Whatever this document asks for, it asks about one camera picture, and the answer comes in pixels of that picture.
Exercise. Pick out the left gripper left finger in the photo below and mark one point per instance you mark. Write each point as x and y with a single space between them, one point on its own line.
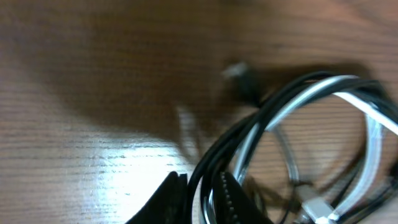
166 205

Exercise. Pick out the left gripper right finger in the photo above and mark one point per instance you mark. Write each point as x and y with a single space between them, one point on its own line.
232 206

